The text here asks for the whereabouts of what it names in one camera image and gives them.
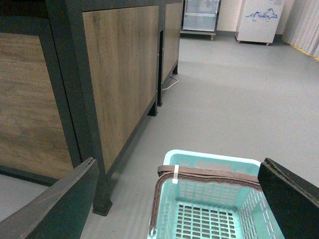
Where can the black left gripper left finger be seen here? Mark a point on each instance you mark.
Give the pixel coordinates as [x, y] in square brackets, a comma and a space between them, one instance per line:
[60, 212]

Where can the white curtain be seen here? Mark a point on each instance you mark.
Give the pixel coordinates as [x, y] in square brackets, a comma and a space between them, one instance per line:
[302, 27]

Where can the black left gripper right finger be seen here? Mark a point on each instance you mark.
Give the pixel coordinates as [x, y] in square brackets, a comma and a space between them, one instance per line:
[293, 200]

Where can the glass door fridge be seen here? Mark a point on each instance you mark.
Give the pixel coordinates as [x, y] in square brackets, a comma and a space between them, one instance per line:
[200, 17]

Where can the light green plastic basket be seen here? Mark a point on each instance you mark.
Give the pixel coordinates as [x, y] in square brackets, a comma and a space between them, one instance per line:
[193, 210]

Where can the wooden display cabinet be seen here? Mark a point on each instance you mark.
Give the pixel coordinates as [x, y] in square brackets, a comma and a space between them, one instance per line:
[170, 16]
[77, 77]

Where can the white chest freezer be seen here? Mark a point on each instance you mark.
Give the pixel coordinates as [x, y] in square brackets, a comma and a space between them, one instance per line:
[258, 21]

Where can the brown basket handle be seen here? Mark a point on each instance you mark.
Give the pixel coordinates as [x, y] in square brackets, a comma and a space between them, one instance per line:
[198, 175]

